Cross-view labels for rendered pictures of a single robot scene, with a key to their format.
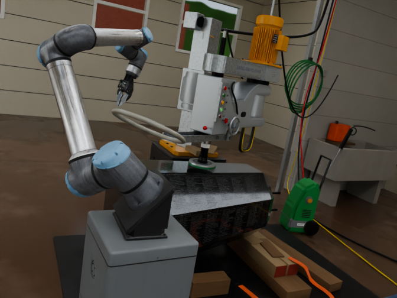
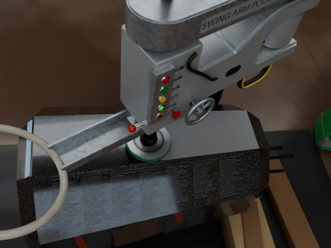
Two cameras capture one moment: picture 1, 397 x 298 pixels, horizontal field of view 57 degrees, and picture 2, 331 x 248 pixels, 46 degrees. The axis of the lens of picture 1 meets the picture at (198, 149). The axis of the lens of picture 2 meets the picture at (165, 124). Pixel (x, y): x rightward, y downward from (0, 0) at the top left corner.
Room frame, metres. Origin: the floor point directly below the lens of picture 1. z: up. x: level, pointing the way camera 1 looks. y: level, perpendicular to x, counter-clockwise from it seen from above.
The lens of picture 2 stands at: (1.77, -0.32, 2.44)
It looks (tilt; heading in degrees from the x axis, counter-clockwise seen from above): 55 degrees down; 12
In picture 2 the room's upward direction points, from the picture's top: 10 degrees clockwise
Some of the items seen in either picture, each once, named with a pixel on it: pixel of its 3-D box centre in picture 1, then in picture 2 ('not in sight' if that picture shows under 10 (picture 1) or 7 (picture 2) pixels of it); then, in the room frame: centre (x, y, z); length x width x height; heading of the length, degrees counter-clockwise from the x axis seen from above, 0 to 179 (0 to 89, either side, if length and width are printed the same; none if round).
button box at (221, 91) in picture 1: (220, 101); (159, 96); (2.62, -0.10, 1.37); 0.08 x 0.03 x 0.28; 146
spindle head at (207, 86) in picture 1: (217, 106); (173, 70); (2.81, -0.09, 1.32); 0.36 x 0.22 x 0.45; 146
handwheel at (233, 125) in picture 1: (230, 125); (194, 105); (2.77, -0.21, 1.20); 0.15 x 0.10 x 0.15; 146
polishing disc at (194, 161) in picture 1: (202, 162); (148, 139); (2.74, -0.05, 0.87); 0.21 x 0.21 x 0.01
